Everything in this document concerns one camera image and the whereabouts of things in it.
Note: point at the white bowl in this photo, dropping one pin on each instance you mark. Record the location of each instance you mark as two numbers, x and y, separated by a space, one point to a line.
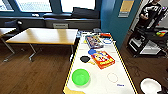
150 86

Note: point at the blue round disc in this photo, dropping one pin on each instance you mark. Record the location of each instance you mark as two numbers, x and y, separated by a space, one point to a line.
92 52

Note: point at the colourful puzzle box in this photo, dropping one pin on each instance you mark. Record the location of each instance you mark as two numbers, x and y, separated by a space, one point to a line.
94 41

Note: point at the dark bowl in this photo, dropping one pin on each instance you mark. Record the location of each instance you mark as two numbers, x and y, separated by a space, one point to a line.
85 59

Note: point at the orange game box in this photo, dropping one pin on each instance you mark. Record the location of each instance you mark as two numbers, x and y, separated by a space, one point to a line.
102 59

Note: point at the small red item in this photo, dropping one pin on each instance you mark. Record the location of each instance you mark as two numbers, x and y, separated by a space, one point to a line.
105 35

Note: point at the green bowl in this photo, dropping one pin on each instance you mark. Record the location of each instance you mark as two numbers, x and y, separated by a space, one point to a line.
81 77

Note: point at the grey bench vent panel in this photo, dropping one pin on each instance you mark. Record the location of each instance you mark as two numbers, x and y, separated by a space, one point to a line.
60 25

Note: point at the dark bag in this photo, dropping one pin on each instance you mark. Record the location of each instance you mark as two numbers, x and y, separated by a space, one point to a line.
85 12

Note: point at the yellow edged white table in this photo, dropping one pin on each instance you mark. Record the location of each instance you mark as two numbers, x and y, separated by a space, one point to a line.
100 80

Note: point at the pale long table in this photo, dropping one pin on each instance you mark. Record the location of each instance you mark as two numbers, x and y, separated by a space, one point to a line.
45 36

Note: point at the dark window bench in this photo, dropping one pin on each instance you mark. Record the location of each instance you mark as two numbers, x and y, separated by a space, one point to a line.
36 20

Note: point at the black wheeled cart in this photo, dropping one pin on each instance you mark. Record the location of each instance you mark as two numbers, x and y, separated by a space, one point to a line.
146 33

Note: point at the dark office chair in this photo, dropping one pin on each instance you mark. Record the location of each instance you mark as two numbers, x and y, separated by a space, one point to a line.
13 26

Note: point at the colourful toy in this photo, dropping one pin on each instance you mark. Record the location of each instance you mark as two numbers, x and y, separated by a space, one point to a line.
160 33

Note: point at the long wooden table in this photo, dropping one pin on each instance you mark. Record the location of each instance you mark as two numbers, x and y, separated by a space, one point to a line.
5 32

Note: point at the yellow wall sign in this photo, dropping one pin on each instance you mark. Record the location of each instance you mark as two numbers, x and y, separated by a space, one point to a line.
126 7

